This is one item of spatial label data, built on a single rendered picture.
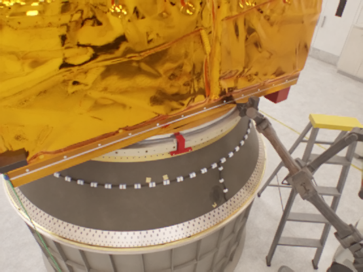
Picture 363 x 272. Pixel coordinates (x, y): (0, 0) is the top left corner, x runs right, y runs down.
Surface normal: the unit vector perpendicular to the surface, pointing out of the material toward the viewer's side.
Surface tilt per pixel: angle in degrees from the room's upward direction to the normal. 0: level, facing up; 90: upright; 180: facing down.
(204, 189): 62
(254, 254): 0
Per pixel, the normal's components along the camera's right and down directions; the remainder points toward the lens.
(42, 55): 0.40, 0.71
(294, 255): 0.05, -0.79
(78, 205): -0.17, 0.16
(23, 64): 0.56, 0.26
